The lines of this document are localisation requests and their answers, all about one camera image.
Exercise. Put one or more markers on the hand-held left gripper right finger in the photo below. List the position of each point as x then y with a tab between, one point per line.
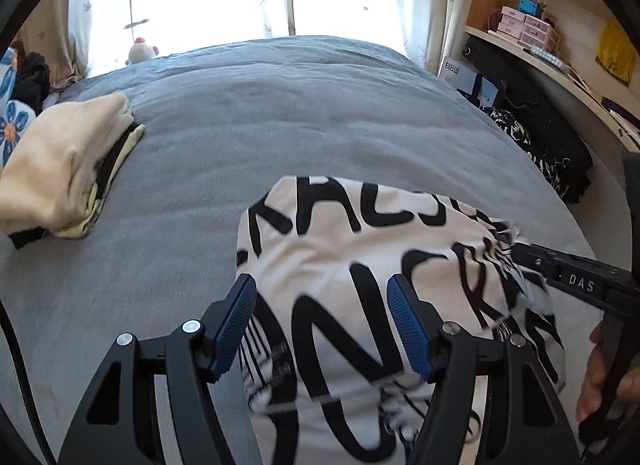
412	330

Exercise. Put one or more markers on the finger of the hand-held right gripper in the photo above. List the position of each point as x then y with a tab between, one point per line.
530	260

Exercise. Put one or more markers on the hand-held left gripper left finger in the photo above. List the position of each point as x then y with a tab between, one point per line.
235	325

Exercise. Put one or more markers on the white black-lettered jacket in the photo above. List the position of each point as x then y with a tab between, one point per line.
350	255

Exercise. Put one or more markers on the person's right hand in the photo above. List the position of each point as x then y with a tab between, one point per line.
592	380

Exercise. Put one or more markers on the black white patterned cloth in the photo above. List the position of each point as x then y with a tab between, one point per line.
510	130

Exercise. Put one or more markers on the black bag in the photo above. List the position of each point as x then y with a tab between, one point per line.
540	120

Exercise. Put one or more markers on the curved white desk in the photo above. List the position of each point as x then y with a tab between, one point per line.
590	100

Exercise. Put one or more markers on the folded black yellow garment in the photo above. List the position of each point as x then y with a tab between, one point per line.
107	180

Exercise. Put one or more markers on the blue white cardboard box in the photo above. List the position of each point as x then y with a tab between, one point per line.
465	77

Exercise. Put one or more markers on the white ridged strip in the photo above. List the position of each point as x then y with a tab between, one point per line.
550	57

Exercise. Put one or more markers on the grey blue bed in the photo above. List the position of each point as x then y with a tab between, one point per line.
250	120

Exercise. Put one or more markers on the yellow cloth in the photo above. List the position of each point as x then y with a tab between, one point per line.
615	52

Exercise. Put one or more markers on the stack of pink boxes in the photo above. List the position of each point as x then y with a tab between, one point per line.
522	27

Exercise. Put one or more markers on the cream folded sweater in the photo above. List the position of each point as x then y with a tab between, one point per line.
55	155

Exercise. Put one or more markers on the small blue box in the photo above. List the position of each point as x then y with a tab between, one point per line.
530	6

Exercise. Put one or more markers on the white plush toy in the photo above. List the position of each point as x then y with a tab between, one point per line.
141	51

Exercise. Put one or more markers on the blue floral blanket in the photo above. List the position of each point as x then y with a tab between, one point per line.
12	130

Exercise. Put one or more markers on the black clothing pile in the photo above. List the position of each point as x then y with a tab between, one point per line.
30	77

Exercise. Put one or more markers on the beige curtain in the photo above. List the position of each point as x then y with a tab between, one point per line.
55	30

